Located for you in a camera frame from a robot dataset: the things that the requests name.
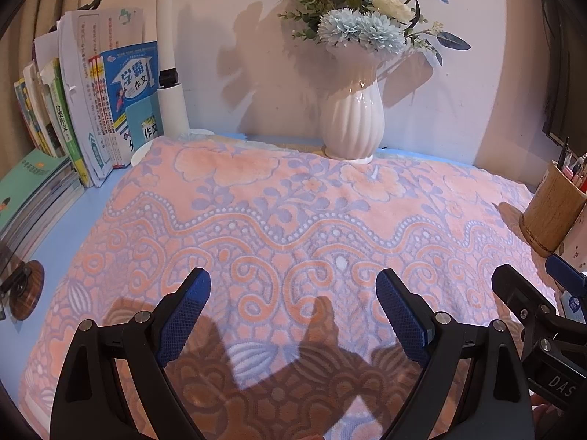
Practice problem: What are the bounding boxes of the person's right hand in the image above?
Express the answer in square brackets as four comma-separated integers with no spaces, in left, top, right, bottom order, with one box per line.
[530,393,563,439]

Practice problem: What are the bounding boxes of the row of upright books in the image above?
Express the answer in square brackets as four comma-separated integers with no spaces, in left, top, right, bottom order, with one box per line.
[24,7,147,187]

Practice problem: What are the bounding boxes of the pink lidded container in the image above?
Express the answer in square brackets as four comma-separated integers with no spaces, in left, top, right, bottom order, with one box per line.
[555,220,587,298]

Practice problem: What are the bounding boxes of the white ribbed vase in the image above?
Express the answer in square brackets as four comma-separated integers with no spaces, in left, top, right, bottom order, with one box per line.
[320,43,385,164]

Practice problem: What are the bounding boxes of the artificial flower bouquet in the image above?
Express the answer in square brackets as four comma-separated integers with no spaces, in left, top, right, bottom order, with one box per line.
[278,0,471,64]

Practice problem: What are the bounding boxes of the wooden pen holder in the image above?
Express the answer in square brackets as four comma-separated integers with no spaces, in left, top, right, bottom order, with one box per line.
[518,139,586,257]

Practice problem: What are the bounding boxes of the pink floral towel mat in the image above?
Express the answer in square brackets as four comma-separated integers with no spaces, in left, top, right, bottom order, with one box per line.
[17,138,557,439]

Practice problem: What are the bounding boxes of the wall mounted television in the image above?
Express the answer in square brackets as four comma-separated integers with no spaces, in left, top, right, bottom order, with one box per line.
[540,0,569,146]

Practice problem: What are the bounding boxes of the stack of flat books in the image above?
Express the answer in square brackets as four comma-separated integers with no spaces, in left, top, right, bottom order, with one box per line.
[0,149,85,265]

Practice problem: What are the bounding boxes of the white desk lamp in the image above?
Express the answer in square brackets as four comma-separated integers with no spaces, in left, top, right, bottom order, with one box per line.
[155,0,213,141]

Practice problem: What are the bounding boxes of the round wooden stand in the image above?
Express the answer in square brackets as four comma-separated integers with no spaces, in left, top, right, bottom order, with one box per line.
[9,260,45,321]

